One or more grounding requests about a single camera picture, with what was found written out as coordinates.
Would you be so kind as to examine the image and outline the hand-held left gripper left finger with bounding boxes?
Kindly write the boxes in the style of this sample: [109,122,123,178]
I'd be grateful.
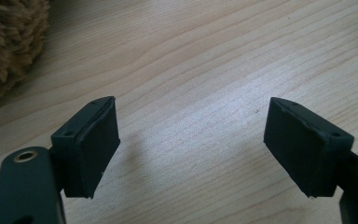
[50,96,121,199]

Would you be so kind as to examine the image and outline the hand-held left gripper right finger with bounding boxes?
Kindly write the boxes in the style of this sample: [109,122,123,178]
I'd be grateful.
[263,96,354,199]

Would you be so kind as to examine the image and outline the brown teddy bear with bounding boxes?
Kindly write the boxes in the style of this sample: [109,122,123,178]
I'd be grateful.
[0,0,50,101]

